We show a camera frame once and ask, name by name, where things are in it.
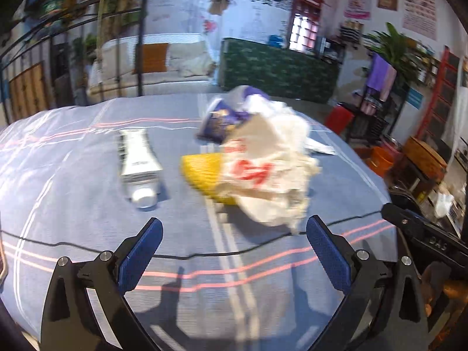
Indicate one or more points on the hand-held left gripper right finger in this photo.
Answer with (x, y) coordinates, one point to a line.
(327, 254)

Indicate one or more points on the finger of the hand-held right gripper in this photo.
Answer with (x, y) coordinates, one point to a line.
(396, 215)

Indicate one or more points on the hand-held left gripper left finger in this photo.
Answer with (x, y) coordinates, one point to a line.
(140, 254)

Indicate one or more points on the silver squeeze tube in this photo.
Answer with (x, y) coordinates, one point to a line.
(138, 161)

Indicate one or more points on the small white paper wrapper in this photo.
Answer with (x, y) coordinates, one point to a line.
(321, 148)

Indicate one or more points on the white plastic bag red print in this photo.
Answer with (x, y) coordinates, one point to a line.
(263, 175)

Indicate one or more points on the white tissue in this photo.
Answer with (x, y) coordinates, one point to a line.
(283, 117)

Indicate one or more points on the purple printed packet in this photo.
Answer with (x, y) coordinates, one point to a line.
(219, 122)

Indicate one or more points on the orange bucket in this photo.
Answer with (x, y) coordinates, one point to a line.
(380, 161)

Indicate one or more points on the wooden stool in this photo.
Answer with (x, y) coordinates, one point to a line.
(426, 155)

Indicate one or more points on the pink basin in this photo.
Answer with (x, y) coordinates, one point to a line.
(393, 142)

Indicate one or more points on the black metal rack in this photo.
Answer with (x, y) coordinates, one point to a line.
(373, 120)

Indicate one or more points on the striped grey-blue blanket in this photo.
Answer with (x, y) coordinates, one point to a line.
(65, 175)

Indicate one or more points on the red ladder shelf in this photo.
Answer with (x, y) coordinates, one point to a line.
(442, 91)

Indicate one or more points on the purple towel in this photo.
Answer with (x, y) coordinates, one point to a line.
(378, 75)

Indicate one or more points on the large potted green plant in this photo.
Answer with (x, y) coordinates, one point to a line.
(396, 47)

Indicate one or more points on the black appliance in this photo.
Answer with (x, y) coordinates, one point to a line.
(329, 49)

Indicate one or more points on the table with green cloth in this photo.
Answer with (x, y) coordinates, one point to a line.
(278, 73)

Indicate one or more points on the orange cushion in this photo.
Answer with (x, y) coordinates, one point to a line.
(150, 58)

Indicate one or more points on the wooden slatted panel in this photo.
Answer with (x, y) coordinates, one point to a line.
(27, 91)

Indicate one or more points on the white sofa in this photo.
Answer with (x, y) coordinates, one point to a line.
(186, 56)

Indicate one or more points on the red window cabinet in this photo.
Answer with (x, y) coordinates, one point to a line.
(305, 18)

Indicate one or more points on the blue wall sign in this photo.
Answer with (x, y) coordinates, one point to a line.
(415, 98)

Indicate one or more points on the black metal bed frame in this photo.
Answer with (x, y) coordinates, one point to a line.
(120, 44)

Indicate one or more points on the white text wall poster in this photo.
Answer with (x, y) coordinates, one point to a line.
(420, 3)

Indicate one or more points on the large white wall banner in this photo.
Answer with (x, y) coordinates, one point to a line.
(182, 11)

